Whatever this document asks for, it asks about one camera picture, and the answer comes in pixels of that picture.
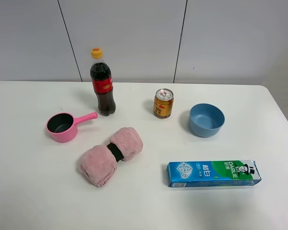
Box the pink toy saucepan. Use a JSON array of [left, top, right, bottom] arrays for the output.
[[46, 112, 98, 143]]

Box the blue plastic bowl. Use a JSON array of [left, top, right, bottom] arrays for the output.
[[188, 103, 225, 138]]

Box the gold energy drink can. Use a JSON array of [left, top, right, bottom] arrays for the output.
[[154, 88, 174, 119]]

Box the cola bottle yellow cap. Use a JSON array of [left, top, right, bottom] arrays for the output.
[[90, 47, 116, 116]]

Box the blue green toothpaste box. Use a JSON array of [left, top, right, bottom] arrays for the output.
[[167, 160, 262, 187]]

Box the rolled pink towel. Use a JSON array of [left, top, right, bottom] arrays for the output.
[[77, 127, 144, 187]]

